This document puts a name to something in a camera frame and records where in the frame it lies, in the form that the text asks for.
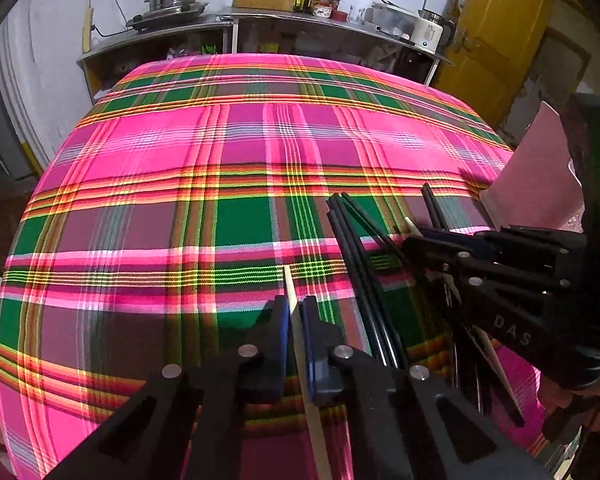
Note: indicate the pink plastic utensil holder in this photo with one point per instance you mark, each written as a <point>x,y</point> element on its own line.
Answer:
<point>537,186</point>

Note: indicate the white electric kettle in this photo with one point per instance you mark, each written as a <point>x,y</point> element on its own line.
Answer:
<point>427,34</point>

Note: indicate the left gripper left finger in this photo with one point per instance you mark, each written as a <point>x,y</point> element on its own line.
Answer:
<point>265,372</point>

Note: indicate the black chopstick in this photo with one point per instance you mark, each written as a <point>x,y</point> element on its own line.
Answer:
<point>434,209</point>
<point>376,286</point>
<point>371,225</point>
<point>358,275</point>

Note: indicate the pink plaid tablecloth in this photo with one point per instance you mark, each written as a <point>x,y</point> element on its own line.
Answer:
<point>173,211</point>

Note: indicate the metal kitchen shelf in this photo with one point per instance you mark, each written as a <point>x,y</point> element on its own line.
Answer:
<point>252,31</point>

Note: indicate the yellow wooden door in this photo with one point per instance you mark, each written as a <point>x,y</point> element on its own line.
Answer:
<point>493,48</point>

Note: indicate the red lidded jar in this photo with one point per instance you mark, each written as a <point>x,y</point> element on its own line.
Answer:
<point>321,8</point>

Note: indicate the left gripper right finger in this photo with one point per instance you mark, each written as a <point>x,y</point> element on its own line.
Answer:
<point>320,338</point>

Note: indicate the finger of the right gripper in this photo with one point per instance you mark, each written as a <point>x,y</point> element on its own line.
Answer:
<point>452,254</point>
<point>460,234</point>

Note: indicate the light wooden chopstick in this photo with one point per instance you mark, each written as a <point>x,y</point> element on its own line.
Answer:
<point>313,415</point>

